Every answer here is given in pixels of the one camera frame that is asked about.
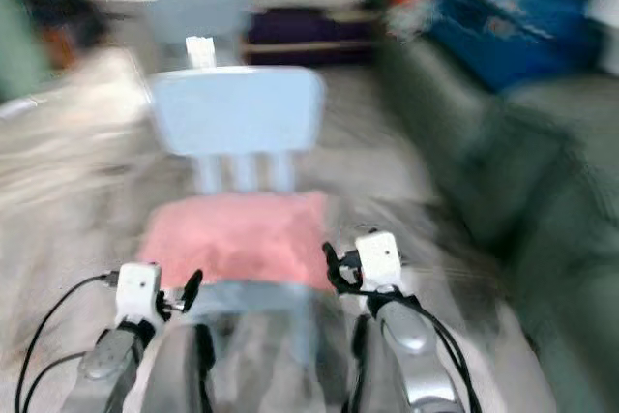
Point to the blue bag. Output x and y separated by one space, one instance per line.
513 26

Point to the pale green container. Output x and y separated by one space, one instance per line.
14 50

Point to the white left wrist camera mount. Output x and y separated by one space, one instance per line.
137 289

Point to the pink fleece pillow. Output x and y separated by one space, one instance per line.
232 239

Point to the pale blue stool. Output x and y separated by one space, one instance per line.
201 18

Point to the green sofa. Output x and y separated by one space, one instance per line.
522 181

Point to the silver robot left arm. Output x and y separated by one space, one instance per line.
106 365

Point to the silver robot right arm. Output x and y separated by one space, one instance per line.
416 345

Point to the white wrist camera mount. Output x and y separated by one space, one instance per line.
137 289
379 258

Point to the light blue child chair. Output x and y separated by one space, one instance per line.
237 113

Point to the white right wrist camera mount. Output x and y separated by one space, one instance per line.
379 258

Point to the dark purple cabinet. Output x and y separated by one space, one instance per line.
309 31

